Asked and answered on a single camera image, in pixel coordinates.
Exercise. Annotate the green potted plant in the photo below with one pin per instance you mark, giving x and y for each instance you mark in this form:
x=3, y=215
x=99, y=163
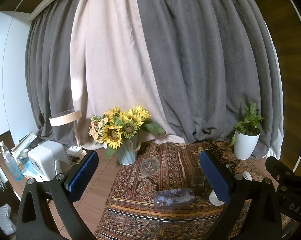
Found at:
x=250, y=122

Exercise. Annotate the white box appliance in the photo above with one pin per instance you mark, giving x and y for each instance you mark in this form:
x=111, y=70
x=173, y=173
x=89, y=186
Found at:
x=46, y=156

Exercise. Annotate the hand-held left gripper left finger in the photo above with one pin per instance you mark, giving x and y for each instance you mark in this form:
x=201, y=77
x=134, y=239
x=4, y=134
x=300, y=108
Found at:
x=81, y=177

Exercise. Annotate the clear plastic bottle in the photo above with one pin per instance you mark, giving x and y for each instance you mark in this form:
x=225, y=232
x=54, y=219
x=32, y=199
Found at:
x=174, y=198

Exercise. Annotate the patterned oriental rug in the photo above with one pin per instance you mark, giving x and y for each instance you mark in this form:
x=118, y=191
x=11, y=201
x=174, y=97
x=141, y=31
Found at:
x=153, y=180

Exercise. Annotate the sunflower bouquet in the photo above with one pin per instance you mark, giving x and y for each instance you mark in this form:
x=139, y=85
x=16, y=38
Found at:
x=120, y=127

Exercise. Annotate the white paper cup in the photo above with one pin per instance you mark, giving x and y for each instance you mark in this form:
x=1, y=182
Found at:
x=215, y=198

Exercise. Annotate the white plant pot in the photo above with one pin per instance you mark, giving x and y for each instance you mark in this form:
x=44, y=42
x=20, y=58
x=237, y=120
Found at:
x=245, y=146

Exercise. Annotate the beige curtain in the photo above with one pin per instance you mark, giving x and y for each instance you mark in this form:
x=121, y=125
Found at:
x=110, y=67

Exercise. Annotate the white sheer curtain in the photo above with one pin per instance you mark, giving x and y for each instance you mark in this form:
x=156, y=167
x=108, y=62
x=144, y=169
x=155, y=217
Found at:
x=276, y=92

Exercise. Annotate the wide grey curtain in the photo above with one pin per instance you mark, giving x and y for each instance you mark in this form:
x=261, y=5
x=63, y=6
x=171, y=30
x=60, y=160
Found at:
x=203, y=62

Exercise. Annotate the light blue ribbed vase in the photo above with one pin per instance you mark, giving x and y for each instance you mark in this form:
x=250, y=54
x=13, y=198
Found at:
x=126, y=153

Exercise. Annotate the stack of books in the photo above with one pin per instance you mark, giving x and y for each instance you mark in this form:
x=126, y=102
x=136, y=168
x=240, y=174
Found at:
x=24, y=141

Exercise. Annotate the striped cushion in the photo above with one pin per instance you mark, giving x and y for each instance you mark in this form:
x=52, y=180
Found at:
x=3, y=216

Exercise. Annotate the narrow grey curtain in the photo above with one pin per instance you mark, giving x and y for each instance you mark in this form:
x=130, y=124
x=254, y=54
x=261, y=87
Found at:
x=50, y=75

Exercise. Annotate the clear water bottle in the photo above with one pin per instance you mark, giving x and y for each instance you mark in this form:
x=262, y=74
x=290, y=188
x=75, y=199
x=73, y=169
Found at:
x=13, y=166

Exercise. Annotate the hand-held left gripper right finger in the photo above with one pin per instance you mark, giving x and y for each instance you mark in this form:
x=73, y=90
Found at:
x=215, y=177

